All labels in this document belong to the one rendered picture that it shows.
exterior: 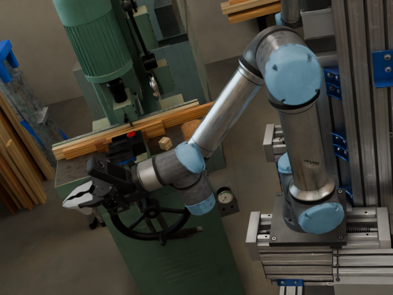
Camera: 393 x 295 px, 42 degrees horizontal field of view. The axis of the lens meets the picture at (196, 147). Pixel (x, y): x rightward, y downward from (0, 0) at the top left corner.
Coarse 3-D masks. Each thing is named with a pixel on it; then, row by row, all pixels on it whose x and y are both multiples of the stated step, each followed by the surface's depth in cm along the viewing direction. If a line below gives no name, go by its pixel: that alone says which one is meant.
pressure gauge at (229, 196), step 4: (220, 188) 198; (224, 188) 198; (228, 188) 198; (216, 192) 199; (220, 192) 197; (224, 192) 197; (228, 192) 197; (220, 196) 198; (224, 196) 198; (228, 196) 198; (232, 196) 198; (220, 200) 199; (224, 200) 199; (228, 200) 199
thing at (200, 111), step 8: (208, 104) 201; (184, 112) 200; (192, 112) 200; (200, 112) 201; (168, 120) 201; (176, 120) 201; (184, 120) 202; (104, 136) 202; (80, 144) 202; (88, 144) 200; (64, 152) 201; (72, 152) 201; (80, 152) 202; (88, 152) 202
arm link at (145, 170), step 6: (144, 162) 124; (150, 162) 123; (138, 168) 123; (144, 168) 123; (150, 168) 122; (138, 174) 123; (144, 174) 122; (150, 174) 122; (144, 180) 122; (150, 180) 122; (156, 180) 122; (144, 186) 123; (150, 186) 123; (156, 186) 124; (162, 186) 125
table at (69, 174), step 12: (168, 132) 199; (180, 132) 197; (156, 144) 195; (84, 156) 201; (96, 156) 199; (108, 156) 197; (60, 168) 199; (72, 168) 197; (84, 168) 195; (60, 180) 192; (72, 180) 190; (84, 180) 190; (60, 192) 192
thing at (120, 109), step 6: (126, 90) 199; (114, 102) 194; (126, 102) 191; (132, 102) 194; (114, 108) 190; (120, 108) 190; (126, 108) 190; (132, 108) 191; (120, 114) 191; (132, 114) 192; (120, 120) 192; (132, 120) 193
